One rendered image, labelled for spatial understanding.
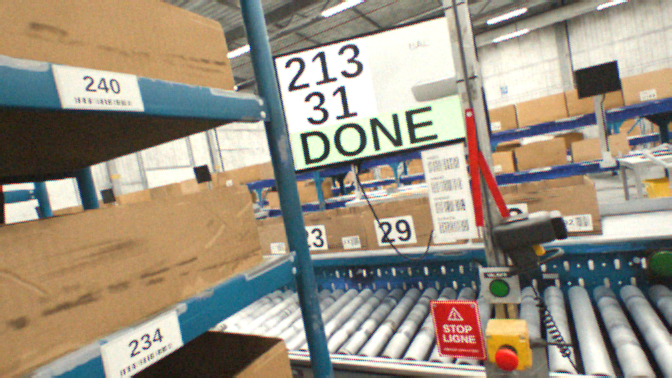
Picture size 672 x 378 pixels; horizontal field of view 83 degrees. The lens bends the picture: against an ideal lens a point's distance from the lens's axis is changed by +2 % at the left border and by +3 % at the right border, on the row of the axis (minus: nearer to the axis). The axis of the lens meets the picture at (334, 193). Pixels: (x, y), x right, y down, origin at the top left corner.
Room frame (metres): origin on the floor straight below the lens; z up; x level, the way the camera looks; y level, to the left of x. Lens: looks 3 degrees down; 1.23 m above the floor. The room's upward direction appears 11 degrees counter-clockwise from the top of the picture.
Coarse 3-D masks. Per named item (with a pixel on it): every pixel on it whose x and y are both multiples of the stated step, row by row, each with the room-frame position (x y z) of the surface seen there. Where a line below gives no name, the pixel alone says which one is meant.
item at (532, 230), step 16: (496, 224) 0.71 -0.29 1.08; (512, 224) 0.68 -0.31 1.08; (528, 224) 0.66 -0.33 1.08; (544, 224) 0.65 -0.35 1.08; (560, 224) 0.64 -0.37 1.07; (496, 240) 0.69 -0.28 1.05; (512, 240) 0.68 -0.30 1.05; (528, 240) 0.66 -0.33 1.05; (544, 240) 0.65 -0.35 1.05; (560, 240) 0.65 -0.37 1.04; (512, 256) 0.69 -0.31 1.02; (528, 256) 0.68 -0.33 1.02; (512, 272) 0.69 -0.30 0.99
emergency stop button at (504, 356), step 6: (498, 354) 0.67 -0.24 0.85; (504, 354) 0.66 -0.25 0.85; (510, 354) 0.66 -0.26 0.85; (498, 360) 0.66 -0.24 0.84; (504, 360) 0.66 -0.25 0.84; (510, 360) 0.65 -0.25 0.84; (516, 360) 0.65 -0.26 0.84; (504, 366) 0.66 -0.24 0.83; (510, 366) 0.65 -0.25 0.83; (516, 366) 0.65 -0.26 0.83
